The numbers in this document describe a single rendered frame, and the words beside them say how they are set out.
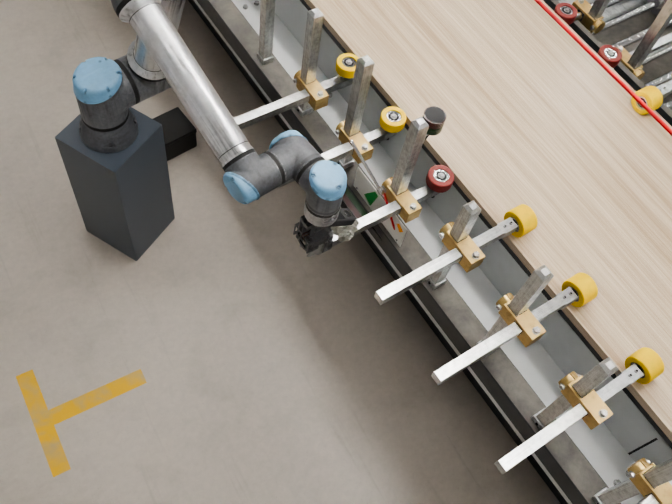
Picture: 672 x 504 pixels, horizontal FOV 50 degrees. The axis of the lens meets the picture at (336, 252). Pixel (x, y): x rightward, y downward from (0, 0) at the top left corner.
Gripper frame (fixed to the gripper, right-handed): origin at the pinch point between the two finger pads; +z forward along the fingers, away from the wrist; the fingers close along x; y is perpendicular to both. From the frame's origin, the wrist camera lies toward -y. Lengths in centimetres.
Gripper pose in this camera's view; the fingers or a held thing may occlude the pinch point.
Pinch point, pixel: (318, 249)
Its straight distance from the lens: 204.0
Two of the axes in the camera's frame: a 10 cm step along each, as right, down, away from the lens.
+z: -1.4, 5.0, 8.5
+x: 5.3, 7.7, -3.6
